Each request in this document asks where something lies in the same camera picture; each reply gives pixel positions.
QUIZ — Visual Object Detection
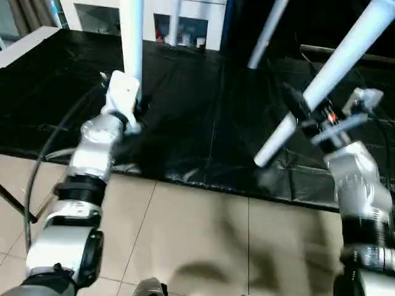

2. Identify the white plastic table leg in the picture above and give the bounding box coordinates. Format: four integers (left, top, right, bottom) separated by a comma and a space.
247, 0, 290, 71
118, 0, 146, 107
253, 0, 395, 168
170, 0, 183, 47

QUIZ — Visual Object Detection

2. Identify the black work mat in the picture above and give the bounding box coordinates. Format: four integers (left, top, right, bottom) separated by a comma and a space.
0, 29, 395, 213

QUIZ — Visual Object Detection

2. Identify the black television screen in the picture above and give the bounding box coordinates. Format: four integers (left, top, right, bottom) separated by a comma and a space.
301, 0, 395, 62

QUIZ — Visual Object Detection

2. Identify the dark blue black cabinet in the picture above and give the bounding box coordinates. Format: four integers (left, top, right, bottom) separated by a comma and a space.
220, 0, 305, 59

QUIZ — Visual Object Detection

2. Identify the white glass-door cabinet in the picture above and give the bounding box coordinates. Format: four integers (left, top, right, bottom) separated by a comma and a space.
58, 0, 228, 50

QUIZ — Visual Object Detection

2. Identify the white board strip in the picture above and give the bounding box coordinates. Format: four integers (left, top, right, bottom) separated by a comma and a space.
0, 26, 60, 69

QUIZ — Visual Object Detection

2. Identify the grey beige curtain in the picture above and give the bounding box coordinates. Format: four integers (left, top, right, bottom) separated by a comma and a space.
0, 0, 62, 41

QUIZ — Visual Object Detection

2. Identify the black metal stand bar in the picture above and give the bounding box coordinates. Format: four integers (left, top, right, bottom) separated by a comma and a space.
0, 184, 38, 224

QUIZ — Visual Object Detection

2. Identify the dark left robot foot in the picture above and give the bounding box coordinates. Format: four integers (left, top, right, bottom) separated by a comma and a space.
132, 277, 169, 296

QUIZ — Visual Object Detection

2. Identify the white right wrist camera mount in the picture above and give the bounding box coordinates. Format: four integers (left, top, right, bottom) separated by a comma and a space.
310, 88, 385, 149

